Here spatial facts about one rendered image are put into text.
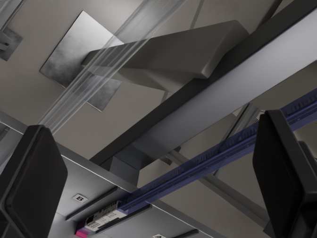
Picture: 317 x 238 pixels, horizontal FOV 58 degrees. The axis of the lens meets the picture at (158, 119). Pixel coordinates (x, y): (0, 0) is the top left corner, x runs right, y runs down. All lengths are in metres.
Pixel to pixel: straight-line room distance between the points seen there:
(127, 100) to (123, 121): 0.08
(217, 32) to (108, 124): 0.84
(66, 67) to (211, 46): 0.80
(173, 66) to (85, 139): 0.80
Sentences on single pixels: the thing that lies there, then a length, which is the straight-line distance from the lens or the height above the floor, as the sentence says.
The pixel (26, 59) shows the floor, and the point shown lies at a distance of 1.04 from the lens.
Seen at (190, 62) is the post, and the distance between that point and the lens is 0.29.
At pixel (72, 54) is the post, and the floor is 0.01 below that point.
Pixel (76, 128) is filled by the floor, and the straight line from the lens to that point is 1.07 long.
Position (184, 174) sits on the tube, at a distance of 0.23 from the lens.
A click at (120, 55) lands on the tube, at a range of 0.16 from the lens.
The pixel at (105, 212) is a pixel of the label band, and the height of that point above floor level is 0.77.
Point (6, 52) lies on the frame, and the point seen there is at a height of 0.01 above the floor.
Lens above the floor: 1.04
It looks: 65 degrees down
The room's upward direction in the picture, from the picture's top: 115 degrees clockwise
